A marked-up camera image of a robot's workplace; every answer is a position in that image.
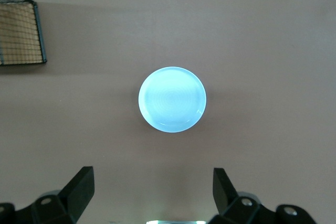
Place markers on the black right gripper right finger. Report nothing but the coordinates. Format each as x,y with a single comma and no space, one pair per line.
223,197

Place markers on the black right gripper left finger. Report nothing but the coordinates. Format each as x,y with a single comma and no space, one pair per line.
78,195

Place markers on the light blue round plate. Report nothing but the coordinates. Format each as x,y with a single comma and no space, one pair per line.
172,100

